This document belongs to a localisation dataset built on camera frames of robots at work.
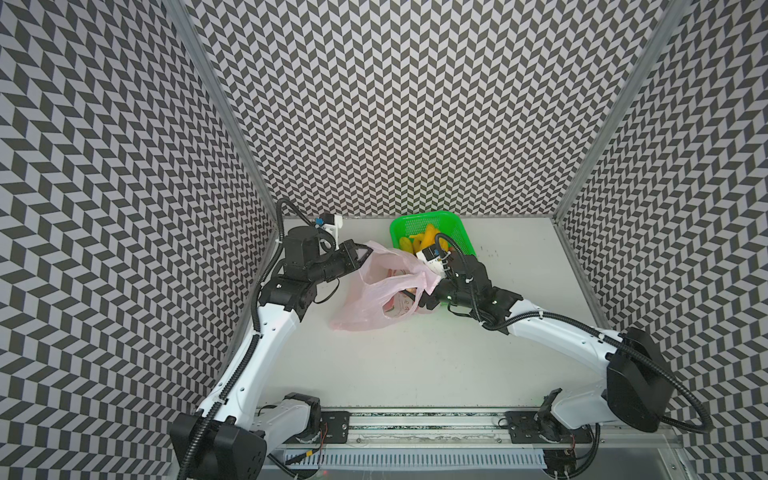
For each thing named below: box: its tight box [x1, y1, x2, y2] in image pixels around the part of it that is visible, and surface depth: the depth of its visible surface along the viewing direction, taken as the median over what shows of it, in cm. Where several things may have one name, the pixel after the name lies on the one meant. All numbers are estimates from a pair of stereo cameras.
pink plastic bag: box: [329, 240, 440, 332], surface depth 65 cm
